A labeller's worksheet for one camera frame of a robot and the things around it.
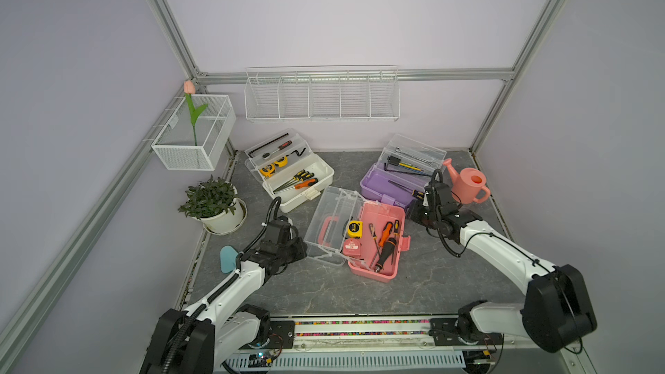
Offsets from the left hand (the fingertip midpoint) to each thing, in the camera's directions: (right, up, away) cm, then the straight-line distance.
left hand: (306, 248), depth 86 cm
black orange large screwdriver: (+29, +1, +3) cm, 29 cm away
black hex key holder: (+33, +31, +20) cm, 49 cm away
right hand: (+35, +13, +2) cm, 38 cm away
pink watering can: (+60, +21, +9) cm, 64 cm away
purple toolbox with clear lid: (+38, +29, +19) cm, 51 cm away
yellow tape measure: (-17, +27, +16) cm, 36 cm away
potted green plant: (-29, +15, -3) cm, 33 cm away
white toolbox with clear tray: (-11, +27, +20) cm, 36 cm away
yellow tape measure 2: (-13, +30, +19) cm, 38 cm away
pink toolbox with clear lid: (+13, +7, -2) cm, 15 cm away
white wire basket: (-41, +34, -4) cm, 54 cm away
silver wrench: (+35, +35, +22) cm, 54 cm away
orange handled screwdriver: (+28, +4, +7) cm, 29 cm away
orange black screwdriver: (-3, +21, +21) cm, 30 cm away
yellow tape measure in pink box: (+16, +7, -1) cm, 18 cm away
